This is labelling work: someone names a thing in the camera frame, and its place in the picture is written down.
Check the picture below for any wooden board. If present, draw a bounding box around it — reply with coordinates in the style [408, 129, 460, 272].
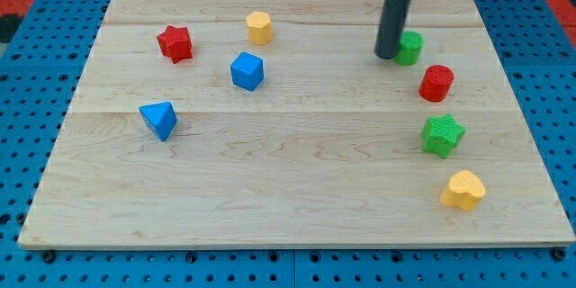
[19, 0, 575, 251]

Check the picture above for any blue cube block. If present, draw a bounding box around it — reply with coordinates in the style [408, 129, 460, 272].
[230, 52, 264, 92]

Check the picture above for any yellow hexagon block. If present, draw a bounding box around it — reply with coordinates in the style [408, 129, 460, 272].
[246, 11, 273, 45]

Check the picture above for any yellow heart block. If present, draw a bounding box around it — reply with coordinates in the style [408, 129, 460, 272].
[440, 170, 486, 212]

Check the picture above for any red star block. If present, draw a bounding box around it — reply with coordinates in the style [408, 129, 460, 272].
[157, 25, 194, 64]

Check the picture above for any red cylinder block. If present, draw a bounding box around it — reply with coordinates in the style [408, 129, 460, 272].
[418, 65, 455, 103]

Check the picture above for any green star block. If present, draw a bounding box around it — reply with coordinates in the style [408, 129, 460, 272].
[420, 114, 466, 159]

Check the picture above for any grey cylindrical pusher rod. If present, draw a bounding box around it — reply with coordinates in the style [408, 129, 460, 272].
[374, 0, 411, 59]

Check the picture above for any blue triangle block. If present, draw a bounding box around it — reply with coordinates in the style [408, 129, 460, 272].
[139, 102, 177, 141]

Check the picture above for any green cylinder block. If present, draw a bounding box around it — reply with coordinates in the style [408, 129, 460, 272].
[394, 31, 424, 66]

